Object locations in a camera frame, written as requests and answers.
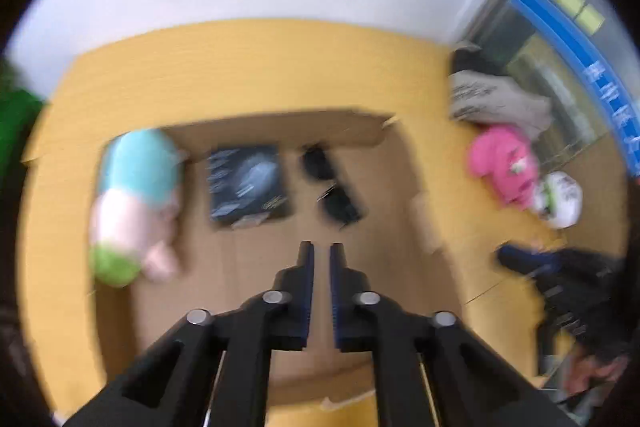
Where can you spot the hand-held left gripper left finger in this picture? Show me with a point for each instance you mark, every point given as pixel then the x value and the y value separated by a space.
pixel 307 302

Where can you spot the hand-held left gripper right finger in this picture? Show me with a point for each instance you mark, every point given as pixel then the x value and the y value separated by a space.
pixel 336 302

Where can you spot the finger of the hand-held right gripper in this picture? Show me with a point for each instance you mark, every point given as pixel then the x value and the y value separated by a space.
pixel 525 262

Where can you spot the cardboard box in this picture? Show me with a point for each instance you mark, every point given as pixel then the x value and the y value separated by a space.
pixel 240 267

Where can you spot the black clip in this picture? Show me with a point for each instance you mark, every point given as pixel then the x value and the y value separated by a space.
pixel 342 206
pixel 317 163

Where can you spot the black printed box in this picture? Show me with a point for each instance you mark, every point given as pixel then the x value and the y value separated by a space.
pixel 247 184

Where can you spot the teal and pink plush toy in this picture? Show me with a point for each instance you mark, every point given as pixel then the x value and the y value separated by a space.
pixel 135 197

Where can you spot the person's right hand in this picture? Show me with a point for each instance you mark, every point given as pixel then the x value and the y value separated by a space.
pixel 597 374

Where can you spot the white plush toy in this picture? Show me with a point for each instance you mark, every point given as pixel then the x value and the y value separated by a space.
pixel 560 199

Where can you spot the beige printed cloth bag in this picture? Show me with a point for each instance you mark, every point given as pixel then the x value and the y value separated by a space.
pixel 495 102

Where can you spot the blue striped glass partition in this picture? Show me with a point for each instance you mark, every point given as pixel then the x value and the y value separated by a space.
pixel 550 22

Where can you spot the green board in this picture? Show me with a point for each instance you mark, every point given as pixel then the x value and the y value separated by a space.
pixel 15 117

